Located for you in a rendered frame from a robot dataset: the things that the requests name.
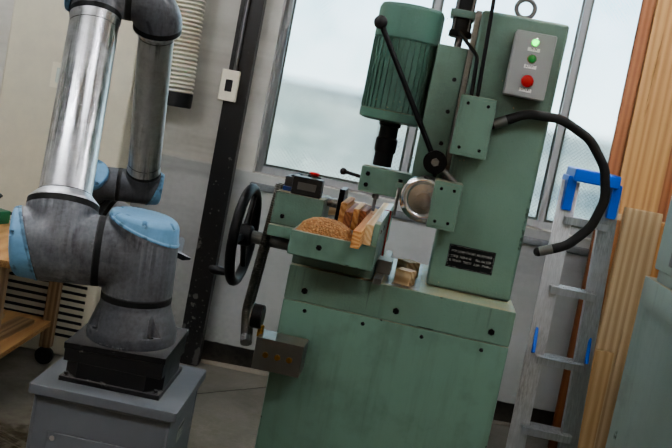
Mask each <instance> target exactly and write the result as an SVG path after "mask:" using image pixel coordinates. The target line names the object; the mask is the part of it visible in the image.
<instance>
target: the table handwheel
mask: <svg viewBox="0 0 672 448"><path fill-rule="evenodd" d="M250 199H251V200H250ZM249 201H250V204H249V208H248V211H247V214H246V217H245V221H244V224H243V223H242V221H243V218H244V214H245V211H246V208H247V206H248V203H249ZM261 208H262V196H261V191H260V188H259V187H258V185H256V184H250V185H248V186H247V187H246V188H245V189H244V191H243V192H242V194H241V196H240V198H239V200H238V203H237V205H236V208H235V211H234V214H233V217H232V221H231V225H230V229H229V233H228V238H227V244H226V251H225V261H224V273H225V279H226V281H227V283H228V284H229V285H231V286H236V285H238V284H239V283H240V282H241V281H242V279H243V277H244V276H245V274H246V272H247V269H248V267H249V264H250V261H251V258H252V255H253V252H254V248H255V244H258V245H260V240H261V238H262V237H261V236H262V233H263V232H259V231H258V230H259V225H260V218H261ZM237 244H238V245H240V263H239V266H238V268H237V270H236V272H235V256H236V248H237ZM288 244H289V239H285V238H281V237H276V236H270V239H269V243H268V247H272V248H277V249H281V250H286V251H287V249H288Z"/></svg>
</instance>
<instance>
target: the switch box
mask: <svg viewBox="0 0 672 448"><path fill-rule="evenodd" d="M533 39H538V40H539V41H540V44H539V45H538V46H537V47H534V46H532V44H531V42H532V40H533ZM556 43H557V36H552V35H547V34H541V33H536V32H530V31H525V30H519V29H518V30H517V31H516V32H515V36H514V40H513V45H512V50H511V54H510V59H509V64H508V69H507V73H506V78H505V83H504V87H503V92H502V94H503V95H508V96H514V97H519V98H524V99H529V100H535V101H543V100H544V98H545V93H546V88H547V84H548V79H549V75H550V70H551V66H552V61H553V56H554V52H555V47H556ZM528 47H531V48H537V49H540V53H538V52H532V51H527V50H528ZM530 54H534V55H536V57H537V61H536V62H535V63H534V64H530V63H528V61H527V57H528V55H530ZM524 64H528V65H533V66H537V67H536V70H534V69H529V68H524ZM525 75H530V76H532V77H533V80H534V82H533V84H532V86H530V87H524V86H523V85H522V84H521V79H522V77H523V76H525ZM519 87H521V88H526V89H531V93H527V92H522V91H519Z"/></svg>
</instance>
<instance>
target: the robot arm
mask: <svg viewBox="0 0 672 448"><path fill-rule="evenodd" d="M64 7H65V9H66V10H67V11H69V17H70V18H69V24H68V29H67V35H66V40H65V46H64V51H63V57H62V62H61V68H60V73H59V79H58V84H57V90H56V95H55V101H54V106H53V112H52V117H51V123H50V129H49V134H48V140H47V145H46V151H45V156H44V162H43V167H42V173H41V178H40V184H39V187H38V189H36V190H35V191H33V192H31V193H30V194H28V196H27V201H26V205H25V206H22V205H19V206H15V207H14V209H13V212H12V215H11V220H10V228H9V242H8V253H9V264H10V268H11V270H12V272H13V273H14V274H15V275H16V276H19V277H23V278H29V279H34V280H36V281H37V280H41V281H51V282H60V283H70V284H79V285H89V286H99V287H101V295H100V300H99V302H98V304H97V306H96V308H95V310H94V312H93V314H92V315H91V317H90V319H89V321H88V324H87V332H86V335H87V337H88V338H89V339H90V340H91V341H93V342H95V343H97V344H99V345H101V346H104V347H108V348H112V349H117V350H123V351H134V352H147V351H157V350H162V349H166V348H168V347H170V346H172V345H173V344H174V343H175V342H176V336H177V328H176V324H175V320H174V316H173V312H172V308H171V302H172V294H173V287H174V279H175V271H176V263H177V258H179V259H181V260H190V259H191V258H190V257H188V256H187V255H185V254H184V253H182V250H183V246H184V242H185V239H184V238H183V237H179V225H178V223H177V222H176V221H175V220H174V219H172V218H171V217H169V216H167V215H165V214H162V213H159V212H156V211H152V210H147V209H143V208H139V207H132V206H130V205H129V204H127V203H125V202H131V203H139V204H145V205H157V204H158V203H159V202H160V199H161V194H162V190H163V185H164V179H165V175H164V174H163V173H161V168H160V166H161V157H162V148H163V138H164V129H165V120H166V111H167V102H168V93H169V83H170V74H171V65H172V56H173V47H174V40H176V39H178V38H179V37H180V36H181V33H182V16H181V12H180V9H179V7H178V5H177V3H176V1H175V0H64ZM121 20H127V21H132V22H133V31H134V32H135V33H136V34H137V35H138V45H137V58H136V70H135V83H134V95H133V108H132V120H131V133H130V145H129V157H128V165H127V169H124V168H115V167H108V166H107V165H106V164H105V163H104V162H102V161H101V160H98V156H99V149H100V143H101V137H102V131H103V125H104V118H105V112H106V106H107V100H108V93H109V87H110V81H111V75H112V68H113V62H114V56H115V50H116V44H117V37H118V31H119V27H120V26H121Z"/></svg>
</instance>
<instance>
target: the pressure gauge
mask: <svg viewBox="0 0 672 448"><path fill-rule="evenodd" d="M265 314H266V306H265V305H262V304H257V303H254V304H253V305H252V308H251V311H250V315H249V320H248V327H252V328H256V329H258V330H257V335H256V336H258V335H259V334H263V332H264V327H265V326H264V325H263V323H264V319H265Z"/></svg>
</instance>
